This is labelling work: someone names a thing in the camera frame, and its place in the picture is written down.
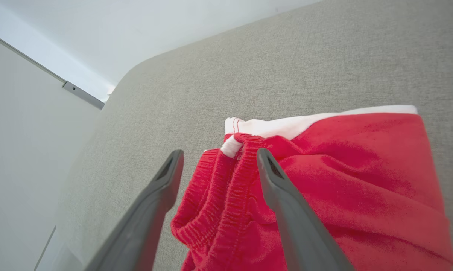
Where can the grey fabric sofa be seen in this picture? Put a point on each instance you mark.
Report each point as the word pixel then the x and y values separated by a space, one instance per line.
pixel 286 56

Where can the grey metal wall rail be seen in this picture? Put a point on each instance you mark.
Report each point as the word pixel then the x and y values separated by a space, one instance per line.
pixel 79 92

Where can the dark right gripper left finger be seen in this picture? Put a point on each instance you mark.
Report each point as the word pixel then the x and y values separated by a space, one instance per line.
pixel 143 226

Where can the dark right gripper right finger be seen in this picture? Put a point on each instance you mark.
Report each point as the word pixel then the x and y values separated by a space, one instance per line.
pixel 298 226

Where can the red shorts with white stripes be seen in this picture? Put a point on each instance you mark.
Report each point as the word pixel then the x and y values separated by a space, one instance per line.
pixel 362 180

